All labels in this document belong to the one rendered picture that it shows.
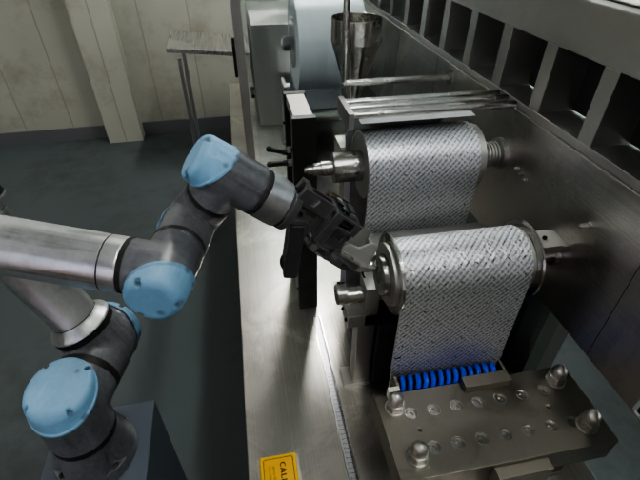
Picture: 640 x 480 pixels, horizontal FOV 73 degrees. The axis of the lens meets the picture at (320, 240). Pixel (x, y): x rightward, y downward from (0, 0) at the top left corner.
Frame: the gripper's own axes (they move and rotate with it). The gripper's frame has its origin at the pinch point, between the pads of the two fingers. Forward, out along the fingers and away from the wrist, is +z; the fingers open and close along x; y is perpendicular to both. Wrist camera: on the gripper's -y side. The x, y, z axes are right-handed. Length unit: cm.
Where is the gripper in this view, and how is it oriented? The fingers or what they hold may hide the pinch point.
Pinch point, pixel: (365, 265)
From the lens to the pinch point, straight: 78.4
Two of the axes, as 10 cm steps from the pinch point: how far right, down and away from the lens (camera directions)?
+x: -1.8, -6.0, 7.8
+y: 6.3, -6.8, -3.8
